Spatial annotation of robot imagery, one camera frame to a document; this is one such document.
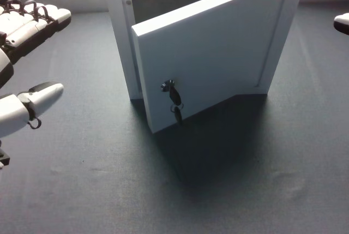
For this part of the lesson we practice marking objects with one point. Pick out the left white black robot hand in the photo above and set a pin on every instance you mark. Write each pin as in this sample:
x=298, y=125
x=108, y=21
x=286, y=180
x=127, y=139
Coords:
x=24, y=30

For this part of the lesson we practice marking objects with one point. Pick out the white safe box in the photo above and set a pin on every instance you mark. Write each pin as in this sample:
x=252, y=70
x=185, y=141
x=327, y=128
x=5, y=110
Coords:
x=114, y=13

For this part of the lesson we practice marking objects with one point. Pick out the black-headed key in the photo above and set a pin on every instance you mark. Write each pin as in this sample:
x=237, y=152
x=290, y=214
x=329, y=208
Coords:
x=179, y=116
x=175, y=96

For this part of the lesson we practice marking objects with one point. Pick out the grey table cloth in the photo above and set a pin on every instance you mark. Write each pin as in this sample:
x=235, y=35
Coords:
x=81, y=190

